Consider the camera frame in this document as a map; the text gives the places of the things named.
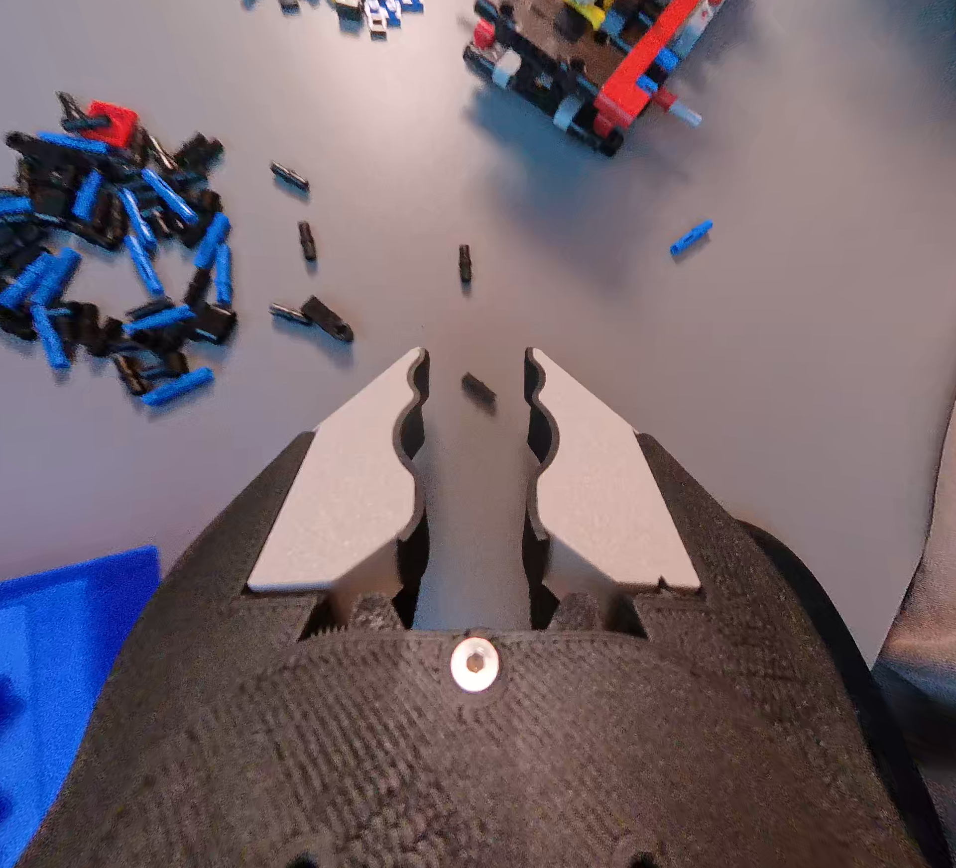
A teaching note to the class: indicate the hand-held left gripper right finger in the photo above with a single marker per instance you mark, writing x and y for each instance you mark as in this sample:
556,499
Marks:
612,509

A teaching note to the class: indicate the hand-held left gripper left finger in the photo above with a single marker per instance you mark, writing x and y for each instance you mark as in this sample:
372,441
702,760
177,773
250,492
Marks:
343,509

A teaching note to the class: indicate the black lego pin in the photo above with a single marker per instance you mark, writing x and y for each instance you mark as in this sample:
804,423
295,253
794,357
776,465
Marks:
465,263
290,175
287,313
307,241
478,390

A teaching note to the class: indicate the black lego connector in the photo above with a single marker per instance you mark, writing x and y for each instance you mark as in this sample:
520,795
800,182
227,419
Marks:
327,318

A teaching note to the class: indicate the red black lego beam assembly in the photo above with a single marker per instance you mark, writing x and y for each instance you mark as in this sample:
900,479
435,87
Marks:
657,39

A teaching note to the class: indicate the lego race car model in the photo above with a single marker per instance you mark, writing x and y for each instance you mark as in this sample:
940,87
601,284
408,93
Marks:
597,9

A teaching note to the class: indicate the blue lego pin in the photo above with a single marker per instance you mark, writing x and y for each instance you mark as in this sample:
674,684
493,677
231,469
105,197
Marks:
691,237

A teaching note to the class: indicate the blue storage bin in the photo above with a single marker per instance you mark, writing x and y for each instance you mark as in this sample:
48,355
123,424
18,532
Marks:
60,659

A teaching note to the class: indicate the pile of black blue pins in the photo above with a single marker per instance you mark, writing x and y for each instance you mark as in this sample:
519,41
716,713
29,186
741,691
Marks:
112,248

